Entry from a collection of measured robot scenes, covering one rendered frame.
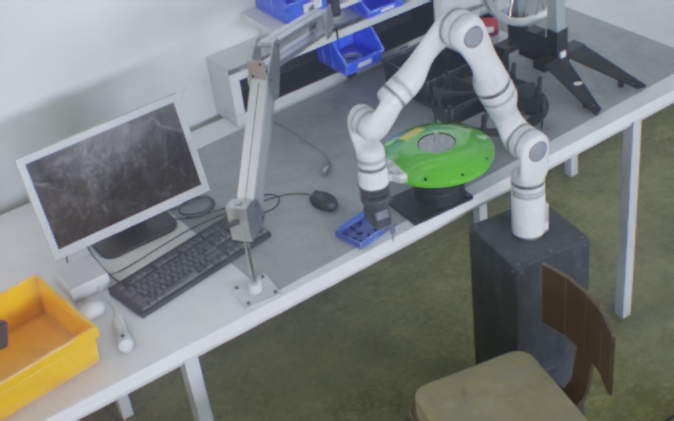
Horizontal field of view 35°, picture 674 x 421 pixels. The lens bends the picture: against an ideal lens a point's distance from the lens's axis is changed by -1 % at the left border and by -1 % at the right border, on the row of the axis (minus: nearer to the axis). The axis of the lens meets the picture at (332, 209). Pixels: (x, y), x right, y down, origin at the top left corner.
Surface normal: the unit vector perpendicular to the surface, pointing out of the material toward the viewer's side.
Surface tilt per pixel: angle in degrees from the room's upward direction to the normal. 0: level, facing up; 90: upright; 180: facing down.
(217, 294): 0
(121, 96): 90
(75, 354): 94
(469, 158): 21
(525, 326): 90
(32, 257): 0
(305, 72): 0
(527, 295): 90
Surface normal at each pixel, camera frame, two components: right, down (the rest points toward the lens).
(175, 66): 0.57, 0.42
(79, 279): -0.11, -0.81
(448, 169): -0.04, -0.55
